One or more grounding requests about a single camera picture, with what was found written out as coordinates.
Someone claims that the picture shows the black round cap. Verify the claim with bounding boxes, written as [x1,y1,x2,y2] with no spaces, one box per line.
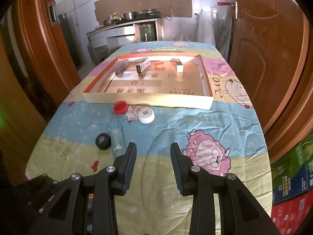
[95,133,112,150]

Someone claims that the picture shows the red cardboard carton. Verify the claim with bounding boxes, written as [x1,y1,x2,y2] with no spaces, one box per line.
[271,190,312,234]

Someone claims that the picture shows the green cardboard carton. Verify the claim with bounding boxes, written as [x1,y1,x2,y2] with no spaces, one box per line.
[271,134,312,204]

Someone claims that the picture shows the colourful cartoon bed sheet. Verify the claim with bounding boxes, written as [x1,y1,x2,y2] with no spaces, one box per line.
[25,41,272,234]

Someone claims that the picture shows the red bottle cap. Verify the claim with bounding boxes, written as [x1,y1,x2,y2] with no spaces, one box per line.
[113,101,128,115]

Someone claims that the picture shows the white round cap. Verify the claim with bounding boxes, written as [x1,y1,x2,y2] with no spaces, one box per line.
[138,108,155,124]

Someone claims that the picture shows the shallow orange cardboard tray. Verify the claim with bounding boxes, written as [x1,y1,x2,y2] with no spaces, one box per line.
[83,52,214,110]

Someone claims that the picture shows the grey gas cylinder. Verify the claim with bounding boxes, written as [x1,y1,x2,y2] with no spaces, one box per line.
[87,43,98,65]

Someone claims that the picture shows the clear plastic rectangular box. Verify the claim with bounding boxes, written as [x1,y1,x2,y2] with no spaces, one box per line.
[114,59,129,74]

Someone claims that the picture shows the white black rectangular box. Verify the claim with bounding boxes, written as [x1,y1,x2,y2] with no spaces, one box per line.
[136,57,150,74]

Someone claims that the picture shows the gold rectangular box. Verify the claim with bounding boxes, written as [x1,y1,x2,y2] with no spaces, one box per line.
[174,60,184,73]

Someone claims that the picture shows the brown wooden door right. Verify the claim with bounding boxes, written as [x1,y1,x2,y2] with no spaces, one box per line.
[229,0,312,162]

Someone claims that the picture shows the white kitchen counter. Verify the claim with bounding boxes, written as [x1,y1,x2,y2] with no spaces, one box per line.
[87,18,164,64]

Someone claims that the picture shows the orange bottle cap in tray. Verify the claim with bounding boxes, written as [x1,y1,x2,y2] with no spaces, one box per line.
[154,61,164,69]

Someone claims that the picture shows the dark refrigerator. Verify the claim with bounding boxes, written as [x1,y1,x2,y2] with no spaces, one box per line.
[58,13,82,69]

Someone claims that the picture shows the black frying pan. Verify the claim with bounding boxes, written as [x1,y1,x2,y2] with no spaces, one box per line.
[103,19,117,27]

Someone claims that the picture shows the green air fryer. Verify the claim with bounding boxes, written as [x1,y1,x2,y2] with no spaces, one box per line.
[139,23,157,42]

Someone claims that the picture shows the steel cooking pot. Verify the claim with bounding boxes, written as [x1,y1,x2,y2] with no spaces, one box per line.
[122,11,137,21]

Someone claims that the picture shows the black gas stove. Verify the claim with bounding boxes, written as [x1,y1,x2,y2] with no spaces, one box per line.
[136,9,161,20]

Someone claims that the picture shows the cardboard sheet on wall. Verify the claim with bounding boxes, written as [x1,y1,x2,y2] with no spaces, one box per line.
[94,0,192,24]

